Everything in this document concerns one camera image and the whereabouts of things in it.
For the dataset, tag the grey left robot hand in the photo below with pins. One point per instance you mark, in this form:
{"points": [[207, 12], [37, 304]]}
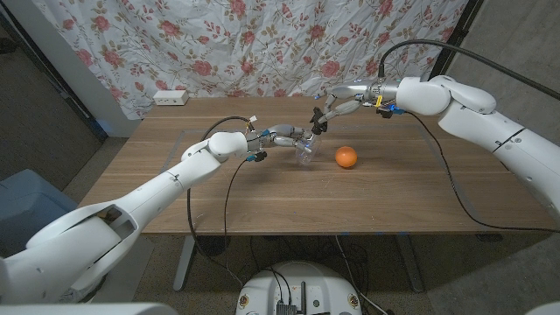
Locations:
{"points": [[282, 131]]}

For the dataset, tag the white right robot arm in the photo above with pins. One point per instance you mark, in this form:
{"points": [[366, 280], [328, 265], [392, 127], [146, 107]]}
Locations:
{"points": [[494, 122]]}

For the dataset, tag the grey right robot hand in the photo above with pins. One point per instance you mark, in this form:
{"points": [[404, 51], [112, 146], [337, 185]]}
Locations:
{"points": [[359, 92]]}

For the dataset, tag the orange fruit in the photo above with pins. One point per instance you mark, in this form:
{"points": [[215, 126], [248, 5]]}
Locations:
{"points": [[346, 157]]}

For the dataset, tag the white table leg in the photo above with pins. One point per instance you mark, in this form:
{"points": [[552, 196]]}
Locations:
{"points": [[184, 267]]}

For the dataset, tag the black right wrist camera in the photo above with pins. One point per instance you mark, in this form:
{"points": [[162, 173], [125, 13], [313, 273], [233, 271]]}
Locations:
{"points": [[387, 111]]}

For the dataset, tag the dark door frame strip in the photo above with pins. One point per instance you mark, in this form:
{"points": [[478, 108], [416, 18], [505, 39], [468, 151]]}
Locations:
{"points": [[65, 94]]}

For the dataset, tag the grey table leg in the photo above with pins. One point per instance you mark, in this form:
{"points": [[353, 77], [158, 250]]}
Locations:
{"points": [[411, 267]]}

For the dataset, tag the blue plastic bin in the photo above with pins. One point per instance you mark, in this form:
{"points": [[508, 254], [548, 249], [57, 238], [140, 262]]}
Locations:
{"points": [[30, 201]]}

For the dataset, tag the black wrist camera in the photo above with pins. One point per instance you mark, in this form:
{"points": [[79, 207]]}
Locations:
{"points": [[387, 111], [258, 156]]}

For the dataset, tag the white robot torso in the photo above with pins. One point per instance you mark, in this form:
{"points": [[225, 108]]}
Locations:
{"points": [[302, 289]]}

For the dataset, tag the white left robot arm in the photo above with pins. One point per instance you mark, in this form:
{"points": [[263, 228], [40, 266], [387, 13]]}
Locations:
{"points": [[144, 197]]}

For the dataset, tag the floral print backdrop cloth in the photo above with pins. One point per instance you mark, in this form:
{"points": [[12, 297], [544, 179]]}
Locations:
{"points": [[262, 44]]}

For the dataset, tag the clear plastic spray bottle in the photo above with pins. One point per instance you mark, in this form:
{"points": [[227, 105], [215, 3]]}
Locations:
{"points": [[306, 155]]}

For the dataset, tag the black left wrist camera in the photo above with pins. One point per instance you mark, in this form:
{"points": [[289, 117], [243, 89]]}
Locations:
{"points": [[258, 156]]}

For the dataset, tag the black backdrop stand pole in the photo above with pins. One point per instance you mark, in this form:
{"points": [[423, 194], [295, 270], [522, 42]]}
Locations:
{"points": [[450, 48]]}

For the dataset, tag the black round floor disc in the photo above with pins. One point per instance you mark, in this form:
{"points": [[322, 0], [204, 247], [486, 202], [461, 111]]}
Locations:
{"points": [[213, 246]]}

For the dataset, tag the white power strip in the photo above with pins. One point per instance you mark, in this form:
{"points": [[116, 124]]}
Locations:
{"points": [[170, 98]]}

